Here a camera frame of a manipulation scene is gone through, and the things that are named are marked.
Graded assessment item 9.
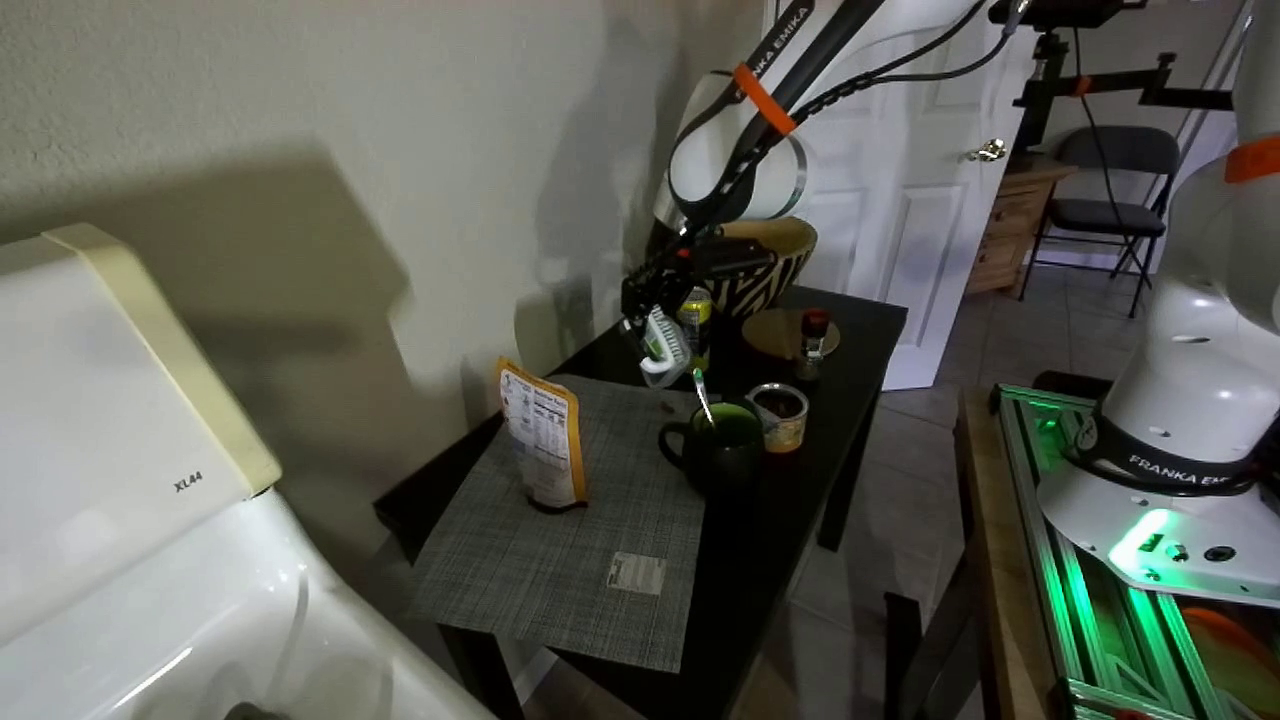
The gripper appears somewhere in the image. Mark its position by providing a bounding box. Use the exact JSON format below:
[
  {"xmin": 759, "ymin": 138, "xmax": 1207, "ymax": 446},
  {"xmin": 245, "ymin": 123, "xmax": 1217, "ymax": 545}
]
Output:
[{"xmin": 620, "ymin": 234, "xmax": 779, "ymax": 351}]

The white dish brush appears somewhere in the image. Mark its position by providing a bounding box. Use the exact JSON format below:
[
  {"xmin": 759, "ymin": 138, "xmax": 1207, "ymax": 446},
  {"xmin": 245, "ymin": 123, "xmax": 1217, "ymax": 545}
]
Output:
[{"xmin": 640, "ymin": 306, "xmax": 693, "ymax": 390}]

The zebra pattern wooden bowl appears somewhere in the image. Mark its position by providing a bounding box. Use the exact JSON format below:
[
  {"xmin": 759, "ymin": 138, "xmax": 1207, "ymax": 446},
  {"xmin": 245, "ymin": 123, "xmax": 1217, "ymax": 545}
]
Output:
[{"xmin": 700, "ymin": 216, "xmax": 819, "ymax": 320}]

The yellow green bottle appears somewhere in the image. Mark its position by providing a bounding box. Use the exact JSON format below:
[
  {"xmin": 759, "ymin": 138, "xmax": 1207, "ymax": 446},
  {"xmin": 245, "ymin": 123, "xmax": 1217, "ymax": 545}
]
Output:
[{"xmin": 678, "ymin": 287, "xmax": 714, "ymax": 373}]

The round wooden coaster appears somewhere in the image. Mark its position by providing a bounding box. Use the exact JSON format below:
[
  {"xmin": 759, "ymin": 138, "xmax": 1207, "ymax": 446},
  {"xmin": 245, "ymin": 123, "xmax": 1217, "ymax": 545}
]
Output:
[{"xmin": 741, "ymin": 307, "xmax": 842, "ymax": 362}]

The small red capped bottle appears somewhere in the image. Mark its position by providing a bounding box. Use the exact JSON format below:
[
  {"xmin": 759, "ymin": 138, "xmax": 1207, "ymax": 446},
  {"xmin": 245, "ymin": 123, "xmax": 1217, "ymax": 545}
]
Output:
[{"xmin": 796, "ymin": 308, "xmax": 832, "ymax": 384}]

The dark green mug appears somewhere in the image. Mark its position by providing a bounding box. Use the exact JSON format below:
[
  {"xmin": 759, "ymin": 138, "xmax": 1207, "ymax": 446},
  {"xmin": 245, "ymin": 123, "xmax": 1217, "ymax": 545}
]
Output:
[{"xmin": 657, "ymin": 402, "xmax": 767, "ymax": 498}]

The orange food pouch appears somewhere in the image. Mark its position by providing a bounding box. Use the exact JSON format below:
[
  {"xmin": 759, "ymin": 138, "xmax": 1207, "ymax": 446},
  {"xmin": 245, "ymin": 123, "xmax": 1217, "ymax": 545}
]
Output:
[{"xmin": 496, "ymin": 357, "xmax": 590, "ymax": 514}]

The white panel door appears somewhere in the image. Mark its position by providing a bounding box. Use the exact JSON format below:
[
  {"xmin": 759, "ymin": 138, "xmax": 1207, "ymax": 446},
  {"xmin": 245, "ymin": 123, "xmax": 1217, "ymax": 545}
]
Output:
[{"xmin": 765, "ymin": 0, "xmax": 1043, "ymax": 392}]

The grey woven placemat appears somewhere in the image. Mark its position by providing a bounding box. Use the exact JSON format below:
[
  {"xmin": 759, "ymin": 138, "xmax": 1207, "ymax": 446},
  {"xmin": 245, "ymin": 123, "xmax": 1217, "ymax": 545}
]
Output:
[{"xmin": 409, "ymin": 374, "xmax": 708, "ymax": 674}]

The wooden cabinet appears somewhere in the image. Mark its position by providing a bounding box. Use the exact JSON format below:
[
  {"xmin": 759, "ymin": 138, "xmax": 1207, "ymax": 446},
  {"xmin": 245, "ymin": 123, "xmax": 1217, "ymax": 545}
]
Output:
[{"xmin": 964, "ymin": 158, "xmax": 1078, "ymax": 297}]

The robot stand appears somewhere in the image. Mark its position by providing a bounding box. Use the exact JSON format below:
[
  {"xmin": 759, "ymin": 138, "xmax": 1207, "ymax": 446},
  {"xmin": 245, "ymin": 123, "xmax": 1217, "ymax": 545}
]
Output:
[{"xmin": 955, "ymin": 376, "xmax": 1280, "ymax": 720}]

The black folding chair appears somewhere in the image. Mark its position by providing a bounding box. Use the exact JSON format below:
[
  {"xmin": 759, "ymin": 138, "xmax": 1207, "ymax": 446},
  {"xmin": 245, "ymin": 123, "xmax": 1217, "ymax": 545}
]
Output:
[{"xmin": 1017, "ymin": 125, "xmax": 1182, "ymax": 320}]

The camera on mount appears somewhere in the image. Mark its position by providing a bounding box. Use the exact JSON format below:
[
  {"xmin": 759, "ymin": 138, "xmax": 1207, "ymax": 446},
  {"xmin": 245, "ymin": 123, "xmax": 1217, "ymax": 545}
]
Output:
[{"xmin": 987, "ymin": 0, "xmax": 1237, "ymax": 153}]

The black cable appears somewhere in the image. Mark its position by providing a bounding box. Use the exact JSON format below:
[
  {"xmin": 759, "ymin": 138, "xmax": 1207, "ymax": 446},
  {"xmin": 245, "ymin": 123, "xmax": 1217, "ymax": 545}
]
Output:
[{"xmin": 1072, "ymin": 26, "xmax": 1131, "ymax": 233}]

